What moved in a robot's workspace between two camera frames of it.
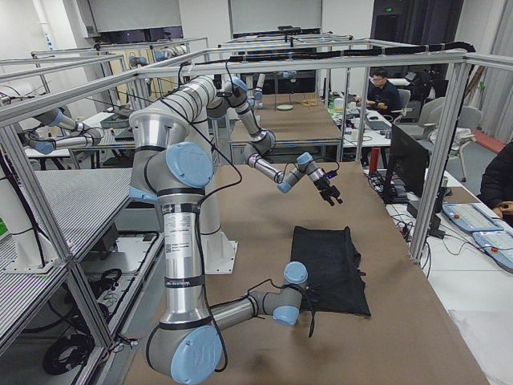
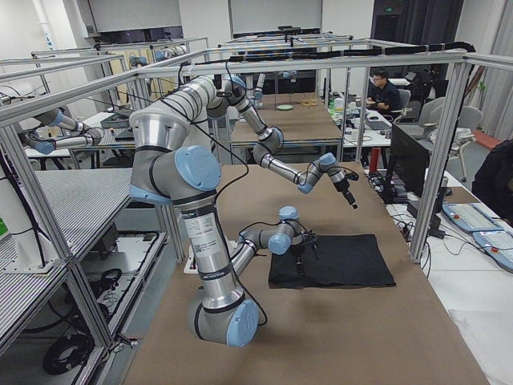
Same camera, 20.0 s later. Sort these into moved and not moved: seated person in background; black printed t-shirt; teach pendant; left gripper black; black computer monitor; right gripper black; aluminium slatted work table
Moved: left gripper black; right gripper black; black printed t-shirt
Not moved: seated person in background; black computer monitor; teach pendant; aluminium slatted work table
